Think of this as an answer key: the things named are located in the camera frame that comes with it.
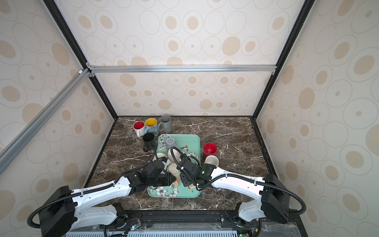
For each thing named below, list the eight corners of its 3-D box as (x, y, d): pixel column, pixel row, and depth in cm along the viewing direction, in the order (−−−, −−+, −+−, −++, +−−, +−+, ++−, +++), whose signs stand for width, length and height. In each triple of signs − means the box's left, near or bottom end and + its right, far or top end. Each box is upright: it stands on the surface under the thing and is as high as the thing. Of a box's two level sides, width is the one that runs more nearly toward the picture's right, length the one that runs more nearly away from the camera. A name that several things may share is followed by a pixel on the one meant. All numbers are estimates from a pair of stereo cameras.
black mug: (143, 153, 101) (140, 145, 94) (147, 140, 108) (144, 132, 101) (155, 153, 101) (152, 145, 94) (158, 140, 108) (155, 132, 101)
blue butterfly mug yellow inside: (146, 138, 107) (143, 129, 99) (149, 127, 115) (146, 117, 107) (158, 138, 107) (155, 129, 99) (160, 127, 115) (158, 117, 107)
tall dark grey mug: (160, 133, 110) (157, 124, 103) (161, 124, 116) (159, 115, 109) (171, 133, 110) (170, 124, 103) (172, 124, 116) (171, 115, 109)
